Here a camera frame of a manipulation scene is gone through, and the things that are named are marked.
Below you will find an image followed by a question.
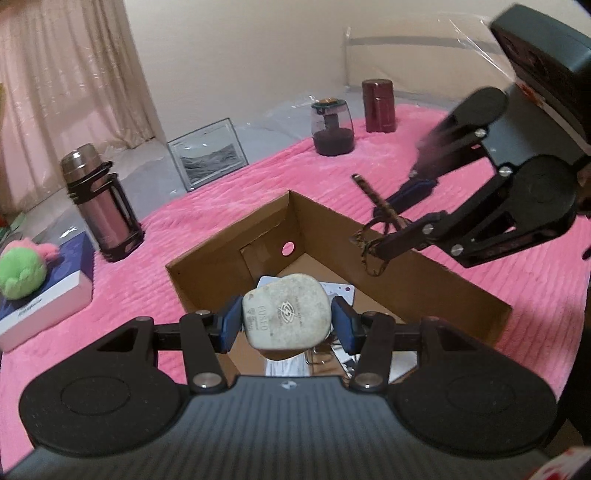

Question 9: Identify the white flat card box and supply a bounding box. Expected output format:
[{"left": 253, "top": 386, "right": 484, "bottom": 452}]
[{"left": 320, "top": 282, "right": 356, "bottom": 306}]

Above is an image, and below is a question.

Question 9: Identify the dark transparent pencil sharpener jar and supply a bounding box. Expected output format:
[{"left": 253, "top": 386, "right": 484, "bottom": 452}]
[{"left": 311, "top": 98, "right": 356, "bottom": 157}]

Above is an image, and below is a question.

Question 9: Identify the green pink plush toy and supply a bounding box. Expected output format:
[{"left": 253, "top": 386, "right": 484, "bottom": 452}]
[{"left": 0, "top": 238, "right": 60, "bottom": 300}]

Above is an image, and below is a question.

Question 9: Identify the steel thermos with black cage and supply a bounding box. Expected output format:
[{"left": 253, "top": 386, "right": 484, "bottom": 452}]
[{"left": 60, "top": 143, "right": 144, "bottom": 263}]

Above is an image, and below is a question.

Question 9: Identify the white square night light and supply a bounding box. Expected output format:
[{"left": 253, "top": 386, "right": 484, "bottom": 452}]
[{"left": 256, "top": 276, "right": 288, "bottom": 292}]

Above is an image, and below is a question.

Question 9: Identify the pink fluffy blanket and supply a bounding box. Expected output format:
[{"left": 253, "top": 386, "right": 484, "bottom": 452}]
[{"left": 1, "top": 105, "right": 590, "bottom": 468}]

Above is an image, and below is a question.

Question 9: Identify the framed seascape picture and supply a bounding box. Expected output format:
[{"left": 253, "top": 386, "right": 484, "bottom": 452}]
[{"left": 166, "top": 118, "right": 249, "bottom": 192}]

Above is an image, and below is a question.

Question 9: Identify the blue and white box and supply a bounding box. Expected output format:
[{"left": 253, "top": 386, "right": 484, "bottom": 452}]
[{"left": 1, "top": 232, "right": 94, "bottom": 353}]

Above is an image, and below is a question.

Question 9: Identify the beige curtain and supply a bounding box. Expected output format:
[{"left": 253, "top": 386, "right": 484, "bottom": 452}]
[{"left": 1, "top": 1, "right": 163, "bottom": 213}]

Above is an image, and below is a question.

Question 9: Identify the brown cardboard box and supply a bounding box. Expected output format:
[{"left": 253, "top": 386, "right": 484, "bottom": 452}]
[{"left": 167, "top": 191, "right": 512, "bottom": 345}]

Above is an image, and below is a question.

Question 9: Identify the white stone-like power plug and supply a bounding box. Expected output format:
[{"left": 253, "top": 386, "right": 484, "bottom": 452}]
[{"left": 242, "top": 273, "right": 332, "bottom": 359}]

